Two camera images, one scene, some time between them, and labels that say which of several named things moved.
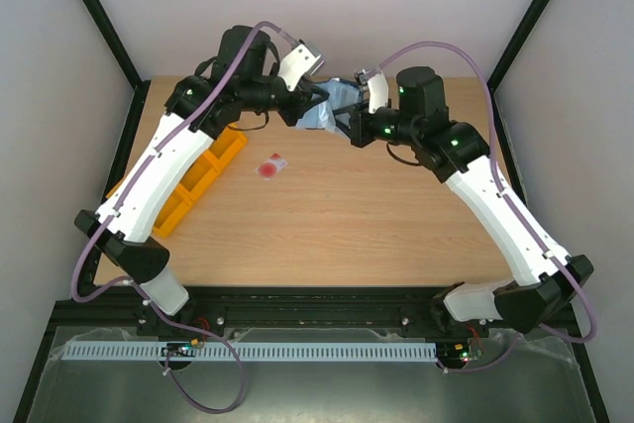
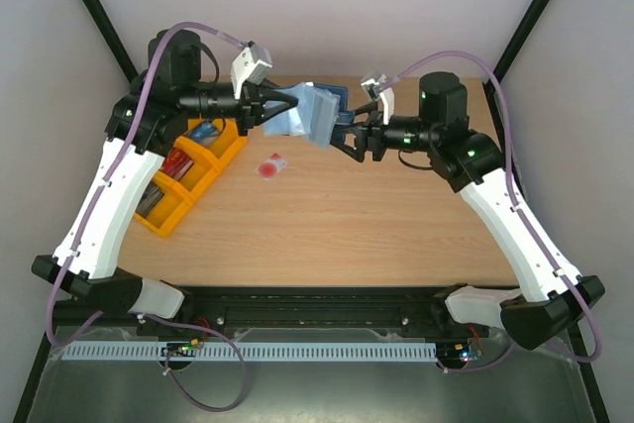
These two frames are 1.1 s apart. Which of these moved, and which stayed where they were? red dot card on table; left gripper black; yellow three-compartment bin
Moved: left gripper black
Stayed: red dot card on table; yellow three-compartment bin
